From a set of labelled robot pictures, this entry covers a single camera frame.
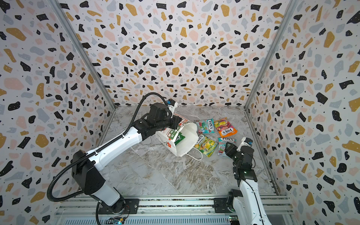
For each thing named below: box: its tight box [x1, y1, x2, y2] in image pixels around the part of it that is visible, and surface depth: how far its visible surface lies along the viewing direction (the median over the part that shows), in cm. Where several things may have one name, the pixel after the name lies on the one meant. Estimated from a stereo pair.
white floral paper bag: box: [155, 112, 203, 161], surface depth 89 cm
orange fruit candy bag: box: [213, 117, 238, 138], surface depth 107 cm
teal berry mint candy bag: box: [195, 118, 215, 134], surface depth 108 cm
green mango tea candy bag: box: [194, 135, 219, 158], surface depth 97 cm
